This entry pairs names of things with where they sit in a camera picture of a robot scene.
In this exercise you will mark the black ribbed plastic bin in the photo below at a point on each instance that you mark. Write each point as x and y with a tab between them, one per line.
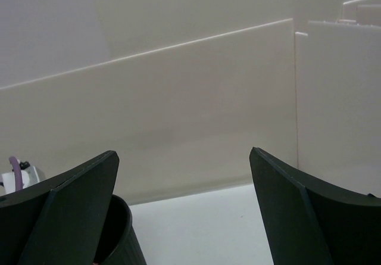
118	243

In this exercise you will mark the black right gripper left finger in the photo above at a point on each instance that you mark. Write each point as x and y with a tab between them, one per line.
59	220

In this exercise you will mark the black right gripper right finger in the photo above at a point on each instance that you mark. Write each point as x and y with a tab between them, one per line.
310	221

